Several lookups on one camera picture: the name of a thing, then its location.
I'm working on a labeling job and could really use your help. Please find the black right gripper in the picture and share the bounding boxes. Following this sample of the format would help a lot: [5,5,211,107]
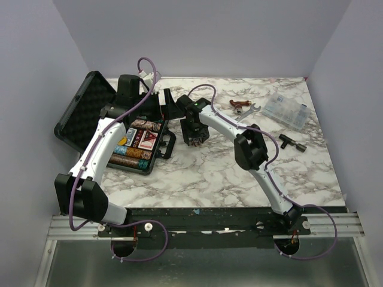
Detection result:
[180,120,208,145]

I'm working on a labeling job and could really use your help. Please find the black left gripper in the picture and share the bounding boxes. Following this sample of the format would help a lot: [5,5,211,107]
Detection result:
[133,88,184,121]

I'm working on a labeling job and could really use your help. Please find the red triangular dealer button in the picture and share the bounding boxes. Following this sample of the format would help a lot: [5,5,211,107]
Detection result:
[143,130,158,142]

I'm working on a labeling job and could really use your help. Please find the blue playing card deck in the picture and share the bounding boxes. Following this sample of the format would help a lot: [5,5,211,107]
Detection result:
[124,128,137,146]

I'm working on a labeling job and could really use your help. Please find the yellow big blind button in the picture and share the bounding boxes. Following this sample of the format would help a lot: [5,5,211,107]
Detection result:
[120,137,127,145]

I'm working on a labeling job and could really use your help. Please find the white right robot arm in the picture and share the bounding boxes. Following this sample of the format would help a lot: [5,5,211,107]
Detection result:
[176,95,303,234]

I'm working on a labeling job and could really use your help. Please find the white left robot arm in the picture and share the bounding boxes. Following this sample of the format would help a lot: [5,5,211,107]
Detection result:
[54,71,181,236]

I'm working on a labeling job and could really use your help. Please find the black poker set case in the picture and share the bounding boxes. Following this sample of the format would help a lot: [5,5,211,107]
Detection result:
[54,71,176,175]

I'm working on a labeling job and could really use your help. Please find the brown and blue chip row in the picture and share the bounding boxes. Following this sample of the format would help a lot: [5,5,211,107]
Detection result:
[130,119,162,132]

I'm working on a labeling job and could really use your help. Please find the red playing card deck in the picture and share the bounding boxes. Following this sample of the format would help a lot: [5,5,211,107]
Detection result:
[138,131,157,151]

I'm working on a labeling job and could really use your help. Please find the red dice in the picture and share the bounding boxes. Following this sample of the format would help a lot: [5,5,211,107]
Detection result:
[131,129,144,148]

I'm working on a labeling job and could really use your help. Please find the brown faucet tap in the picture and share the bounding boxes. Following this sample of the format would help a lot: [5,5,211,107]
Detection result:
[229,99,252,114]

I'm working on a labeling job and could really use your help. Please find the orange chip row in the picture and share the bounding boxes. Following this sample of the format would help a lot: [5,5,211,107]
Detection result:
[114,145,152,160]

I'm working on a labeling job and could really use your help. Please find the silver open-end wrench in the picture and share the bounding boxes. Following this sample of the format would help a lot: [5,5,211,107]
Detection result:
[235,104,261,121]

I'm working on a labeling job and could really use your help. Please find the brown bottom chip row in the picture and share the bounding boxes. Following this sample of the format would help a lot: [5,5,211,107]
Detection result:
[109,154,149,170]

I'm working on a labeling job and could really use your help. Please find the clear plastic screw organizer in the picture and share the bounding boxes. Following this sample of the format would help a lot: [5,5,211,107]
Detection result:
[262,93,311,130]

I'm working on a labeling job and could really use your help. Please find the black T-shaped pipe fitting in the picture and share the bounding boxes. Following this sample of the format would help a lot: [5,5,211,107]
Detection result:
[278,134,307,152]

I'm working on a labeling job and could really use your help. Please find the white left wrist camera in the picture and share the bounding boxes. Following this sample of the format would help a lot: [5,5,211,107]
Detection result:
[139,71,162,90]

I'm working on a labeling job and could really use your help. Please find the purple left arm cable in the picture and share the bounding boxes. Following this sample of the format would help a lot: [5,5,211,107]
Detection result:
[68,57,168,263]

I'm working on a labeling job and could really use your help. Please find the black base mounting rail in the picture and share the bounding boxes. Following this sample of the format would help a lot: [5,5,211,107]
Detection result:
[98,207,311,250]

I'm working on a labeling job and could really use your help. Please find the aluminium frame rail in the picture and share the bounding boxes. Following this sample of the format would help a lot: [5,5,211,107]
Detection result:
[46,213,111,240]

